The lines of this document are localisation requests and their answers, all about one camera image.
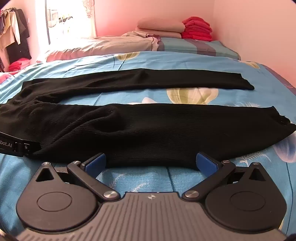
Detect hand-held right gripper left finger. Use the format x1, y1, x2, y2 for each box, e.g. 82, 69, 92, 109
35, 152, 121, 202

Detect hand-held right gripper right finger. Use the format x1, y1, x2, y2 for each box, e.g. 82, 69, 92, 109
182, 152, 267, 201

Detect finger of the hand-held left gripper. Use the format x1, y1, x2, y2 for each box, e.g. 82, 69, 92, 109
29, 141, 42, 156

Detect black knit pants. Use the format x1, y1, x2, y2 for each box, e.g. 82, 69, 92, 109
0, 70, 296, 171

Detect blue floral bed sheet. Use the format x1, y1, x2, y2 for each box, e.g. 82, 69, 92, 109
0, 51, 296, 234

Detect pink cloth pile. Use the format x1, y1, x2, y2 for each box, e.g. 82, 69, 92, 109
8, 58, 30, 72

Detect grey blue striped sheet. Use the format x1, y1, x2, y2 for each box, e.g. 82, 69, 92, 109
157, 37, 241, 60

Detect black hanging garment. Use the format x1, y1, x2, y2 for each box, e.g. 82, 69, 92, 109
6, 9, 32, 63

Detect beige hanging garment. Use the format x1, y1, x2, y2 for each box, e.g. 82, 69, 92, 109
0, 11, 19, 50

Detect metal pole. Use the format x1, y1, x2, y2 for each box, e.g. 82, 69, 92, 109
45, 0, 51, 45

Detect stack of red towels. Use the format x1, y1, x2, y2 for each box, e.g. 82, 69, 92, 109
181, 16, 213, 42

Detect red patterned curtain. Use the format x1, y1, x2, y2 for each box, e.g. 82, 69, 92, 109
81, 0, 97, 37

